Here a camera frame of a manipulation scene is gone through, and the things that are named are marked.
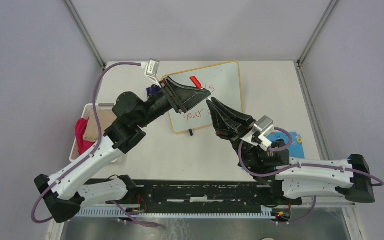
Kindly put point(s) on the red whiteboard marker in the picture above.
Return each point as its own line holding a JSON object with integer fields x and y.
{"x": 201, "y": 91}

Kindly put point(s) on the white cable duct rail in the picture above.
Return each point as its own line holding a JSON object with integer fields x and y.
{"x": 115, "y": 212}

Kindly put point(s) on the left aluminium frame post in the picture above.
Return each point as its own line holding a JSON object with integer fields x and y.
{"x": 76, "y": 17}

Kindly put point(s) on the right aluminium frame post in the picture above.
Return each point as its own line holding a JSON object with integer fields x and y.
{"x": 317, "y": 31}

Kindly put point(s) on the yellow-framed whiteboard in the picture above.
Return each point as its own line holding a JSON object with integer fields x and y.
{"x": 223, "y": 80}

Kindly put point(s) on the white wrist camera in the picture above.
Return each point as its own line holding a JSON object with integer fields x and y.
{"x": 151, "y": 69}
{"x": 258, "y": 135}

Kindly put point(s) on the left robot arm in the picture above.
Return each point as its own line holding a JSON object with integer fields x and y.
{"x": 66, "y": 192}

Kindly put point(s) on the pink cloth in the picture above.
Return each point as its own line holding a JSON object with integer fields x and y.
{"x": 79, "y": 131}

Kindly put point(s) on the purple cloth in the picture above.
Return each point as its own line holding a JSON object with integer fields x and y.
{"x": 152, "y": 90}

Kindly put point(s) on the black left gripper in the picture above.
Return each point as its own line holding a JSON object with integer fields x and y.
{"x": 182, "y": 98}

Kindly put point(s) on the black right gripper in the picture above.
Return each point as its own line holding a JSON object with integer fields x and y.
{"x": 232, "y": 133}

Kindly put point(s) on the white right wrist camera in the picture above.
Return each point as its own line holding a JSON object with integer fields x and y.
{"x": 258, "y": 135}

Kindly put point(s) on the red marker cap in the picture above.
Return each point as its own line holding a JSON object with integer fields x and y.
{"x": 196, "y": 82}

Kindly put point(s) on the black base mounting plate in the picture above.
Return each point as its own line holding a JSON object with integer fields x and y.
{"x": 203, "y": 197}

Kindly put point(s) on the beige cloth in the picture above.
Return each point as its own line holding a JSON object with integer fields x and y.
{"x": 94, "y": 128}

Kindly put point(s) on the blue patterned cloth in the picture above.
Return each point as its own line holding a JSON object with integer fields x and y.
{"x": 298, "y": 142}

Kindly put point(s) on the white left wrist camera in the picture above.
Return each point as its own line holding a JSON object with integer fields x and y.
{"x": 151, "y": 69}

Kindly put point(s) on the aluminium frame post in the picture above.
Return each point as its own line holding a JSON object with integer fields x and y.
{"x": 76, "y": 17}
{"x": 317, "y": 31}

